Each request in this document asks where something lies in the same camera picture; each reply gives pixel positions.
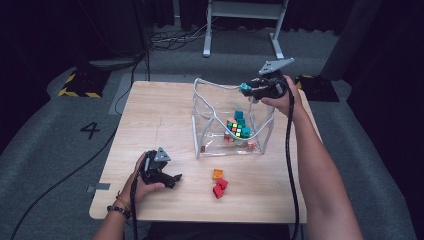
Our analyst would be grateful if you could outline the person's right hand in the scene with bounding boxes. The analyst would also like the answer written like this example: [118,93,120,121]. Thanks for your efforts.
[261,74,306,120]

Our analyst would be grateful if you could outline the bundle of floor cables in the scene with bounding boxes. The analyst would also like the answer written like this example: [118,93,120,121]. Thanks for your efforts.
[148,19,214,51]

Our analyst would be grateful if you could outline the black stand pole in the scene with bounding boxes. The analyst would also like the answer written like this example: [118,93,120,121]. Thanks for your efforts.
[133,0,151,81]

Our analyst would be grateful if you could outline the grey stand base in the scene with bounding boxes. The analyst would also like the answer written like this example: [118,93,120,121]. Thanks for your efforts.
[88,58,139,71]

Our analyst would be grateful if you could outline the white metal stand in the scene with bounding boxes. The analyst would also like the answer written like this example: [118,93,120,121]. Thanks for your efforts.
[202,0,290,62]

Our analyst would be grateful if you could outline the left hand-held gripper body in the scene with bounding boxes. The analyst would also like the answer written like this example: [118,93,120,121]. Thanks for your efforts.
[139,146,172,185]

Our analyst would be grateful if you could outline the transparent plastic bag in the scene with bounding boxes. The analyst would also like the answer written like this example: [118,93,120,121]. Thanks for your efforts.
[191,77,278,160]

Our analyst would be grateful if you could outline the hand-held gripper cable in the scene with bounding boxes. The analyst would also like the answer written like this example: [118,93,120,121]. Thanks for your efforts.
[284,88,301,240]
[129,154,151,240]

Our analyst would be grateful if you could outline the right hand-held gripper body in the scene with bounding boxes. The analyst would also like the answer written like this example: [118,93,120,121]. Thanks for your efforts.
[258,58,295,100]

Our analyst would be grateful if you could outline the black yellow striped floor pad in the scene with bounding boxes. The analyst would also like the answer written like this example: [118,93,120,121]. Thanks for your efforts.
[58,68,111,99]
[294,74,340,103]

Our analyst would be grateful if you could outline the right hand-held gripper cable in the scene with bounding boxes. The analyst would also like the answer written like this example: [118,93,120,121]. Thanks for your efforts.
[284,88,301,240]

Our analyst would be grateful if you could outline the grey tape piece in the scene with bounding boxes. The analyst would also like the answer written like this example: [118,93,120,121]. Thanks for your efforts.
[87,182,112,194]

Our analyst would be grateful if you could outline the person's left hand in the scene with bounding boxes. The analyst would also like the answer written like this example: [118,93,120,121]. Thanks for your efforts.
[119,151,167,206]

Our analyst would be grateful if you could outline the grey pillar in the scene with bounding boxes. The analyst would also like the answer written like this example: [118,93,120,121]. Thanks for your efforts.
[319,0,383,81]

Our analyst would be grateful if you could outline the thin orange bracelet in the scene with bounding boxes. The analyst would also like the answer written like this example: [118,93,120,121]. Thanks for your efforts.
[115,189,132,211]

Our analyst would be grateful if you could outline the colourful puzzle cube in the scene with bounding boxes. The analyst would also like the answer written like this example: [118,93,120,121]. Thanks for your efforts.
[223,120,249,144]

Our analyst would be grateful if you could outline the black floor cable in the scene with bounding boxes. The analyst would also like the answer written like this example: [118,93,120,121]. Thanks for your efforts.
[114,53,148,116]
[9,128,118,240]

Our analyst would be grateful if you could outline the black bead bracelet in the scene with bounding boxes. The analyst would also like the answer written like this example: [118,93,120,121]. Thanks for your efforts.
[106,203,132,218]

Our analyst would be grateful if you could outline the left hand-held gripper cable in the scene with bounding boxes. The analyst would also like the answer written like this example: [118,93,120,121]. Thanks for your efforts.
[129,154,151,240]

